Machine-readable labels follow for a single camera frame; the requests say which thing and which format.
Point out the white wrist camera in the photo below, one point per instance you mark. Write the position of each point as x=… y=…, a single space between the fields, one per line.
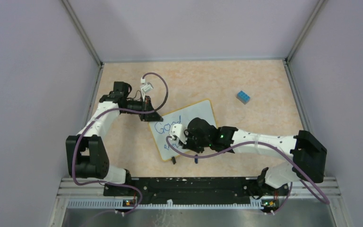
x=177 y=133
x=145 y=87

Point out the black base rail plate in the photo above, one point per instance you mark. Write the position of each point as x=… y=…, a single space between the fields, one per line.
x=195 y=190

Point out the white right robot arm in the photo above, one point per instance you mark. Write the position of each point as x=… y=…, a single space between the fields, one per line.
x=304 y=156

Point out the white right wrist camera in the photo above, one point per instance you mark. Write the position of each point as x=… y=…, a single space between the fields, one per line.
x=177 y=133

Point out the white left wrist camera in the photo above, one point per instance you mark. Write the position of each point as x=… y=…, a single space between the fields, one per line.
x=145 y=87

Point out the white slotted cable duct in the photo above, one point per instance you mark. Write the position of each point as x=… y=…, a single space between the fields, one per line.
x=120 y=204

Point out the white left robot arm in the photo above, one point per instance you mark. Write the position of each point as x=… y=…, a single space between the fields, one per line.
x=86 y=154

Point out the yellow framed whiteboard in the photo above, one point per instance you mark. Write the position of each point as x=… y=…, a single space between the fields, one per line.
x=160 y=130

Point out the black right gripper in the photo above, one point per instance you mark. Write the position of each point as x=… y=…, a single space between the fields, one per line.
x=188 y=145

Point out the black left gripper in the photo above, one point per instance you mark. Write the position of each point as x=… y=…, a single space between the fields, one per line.
x=152 y=117

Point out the light blue toy brick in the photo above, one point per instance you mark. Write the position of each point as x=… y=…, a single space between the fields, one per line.
x=243 y=97

